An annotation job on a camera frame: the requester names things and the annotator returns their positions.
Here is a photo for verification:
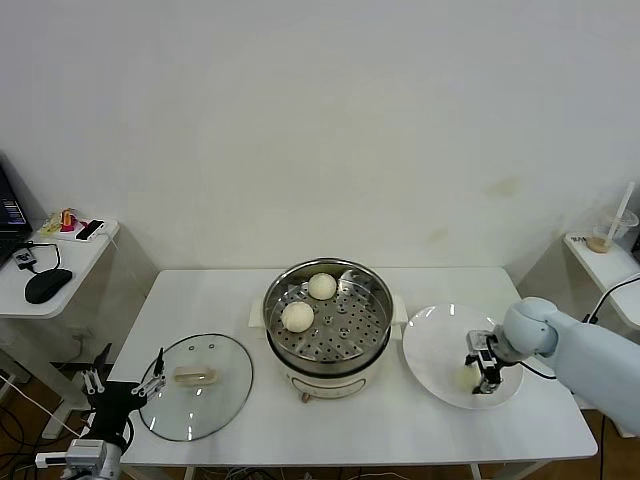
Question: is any glass lid with cream handle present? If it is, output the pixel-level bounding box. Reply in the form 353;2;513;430
137;333;255;443

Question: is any white round plate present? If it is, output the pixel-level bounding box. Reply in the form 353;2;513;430
402;304;525;411

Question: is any white device with black face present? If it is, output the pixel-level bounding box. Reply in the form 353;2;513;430
74;219;106;242

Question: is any black dongle with cable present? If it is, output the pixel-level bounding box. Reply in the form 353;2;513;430
13;241;63;275

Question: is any white steamed baozi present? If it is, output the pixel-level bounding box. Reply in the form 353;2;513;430
307;272;339;301
280;301;315;334
453;367;480;394

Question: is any perforated stainless steamer basket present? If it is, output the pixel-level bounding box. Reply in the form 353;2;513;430
263;257;395;365

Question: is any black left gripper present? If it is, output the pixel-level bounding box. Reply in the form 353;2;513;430
81;342;169;441

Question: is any white side table with laptop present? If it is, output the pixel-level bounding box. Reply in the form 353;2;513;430
0;218;122;441

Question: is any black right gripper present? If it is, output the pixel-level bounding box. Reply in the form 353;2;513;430
465;344;506;396

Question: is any white drinking straw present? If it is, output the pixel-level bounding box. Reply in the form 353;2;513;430
602;183;637;251

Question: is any white side table with cup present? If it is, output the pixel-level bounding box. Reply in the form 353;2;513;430
564;232;640;441

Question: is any cream electric cooker pot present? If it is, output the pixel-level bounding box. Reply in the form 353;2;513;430
248;294;409;404

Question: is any black laptop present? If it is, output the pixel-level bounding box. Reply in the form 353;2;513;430
0;152;35;269

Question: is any clear plastic drink cup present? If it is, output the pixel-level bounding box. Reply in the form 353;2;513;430
587;208;640;254

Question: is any white floor cable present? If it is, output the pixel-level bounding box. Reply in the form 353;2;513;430
0;372;84;439

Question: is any black computer mouse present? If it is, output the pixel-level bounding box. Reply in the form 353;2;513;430
25;268;75;304

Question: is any black cable with inline adapter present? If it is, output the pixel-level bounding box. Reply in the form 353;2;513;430
579;273;640;480

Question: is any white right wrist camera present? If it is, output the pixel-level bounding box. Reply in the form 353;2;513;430
466;329;494;355

